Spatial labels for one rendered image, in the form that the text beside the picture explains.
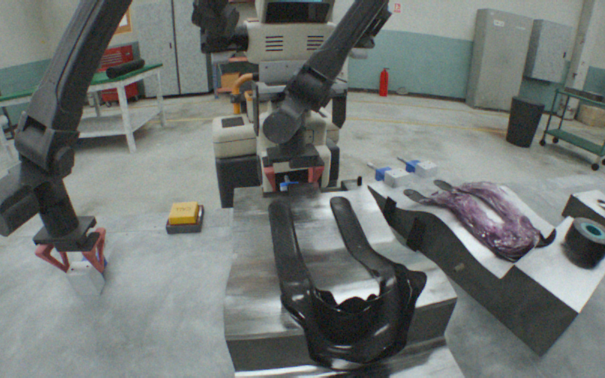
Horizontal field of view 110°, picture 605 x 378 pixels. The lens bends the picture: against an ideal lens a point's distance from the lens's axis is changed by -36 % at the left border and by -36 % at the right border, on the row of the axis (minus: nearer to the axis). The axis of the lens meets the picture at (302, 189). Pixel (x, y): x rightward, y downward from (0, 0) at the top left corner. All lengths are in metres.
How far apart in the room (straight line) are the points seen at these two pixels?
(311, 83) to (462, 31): 6.01
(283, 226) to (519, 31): 6.28
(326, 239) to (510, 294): 0.32
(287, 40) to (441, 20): 5.53
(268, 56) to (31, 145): 0.67
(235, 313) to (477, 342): 0.36
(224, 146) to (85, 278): 0.83
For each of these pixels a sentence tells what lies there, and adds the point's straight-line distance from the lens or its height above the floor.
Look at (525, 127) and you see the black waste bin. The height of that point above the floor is 0.29.
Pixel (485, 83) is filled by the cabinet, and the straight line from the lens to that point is 6.26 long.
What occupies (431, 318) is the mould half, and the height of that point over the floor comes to 0.91.
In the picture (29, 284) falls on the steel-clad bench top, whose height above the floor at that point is 0.80.
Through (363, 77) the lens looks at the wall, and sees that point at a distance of 5.99.
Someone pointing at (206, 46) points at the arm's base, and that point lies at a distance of 0.91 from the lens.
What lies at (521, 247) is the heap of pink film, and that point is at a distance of 0.58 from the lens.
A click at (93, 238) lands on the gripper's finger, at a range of 0.54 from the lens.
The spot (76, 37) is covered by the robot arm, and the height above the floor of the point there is 1.21.
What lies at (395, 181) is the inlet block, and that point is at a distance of 0.70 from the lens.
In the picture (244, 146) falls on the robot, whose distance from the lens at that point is 1.24.
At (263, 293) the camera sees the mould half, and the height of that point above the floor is 0.93.
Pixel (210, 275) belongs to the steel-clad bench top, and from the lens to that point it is 0.56.
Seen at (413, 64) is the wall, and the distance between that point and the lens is 6.16.
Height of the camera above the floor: 1.19
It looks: 30 degrees down
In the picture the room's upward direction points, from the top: straight up
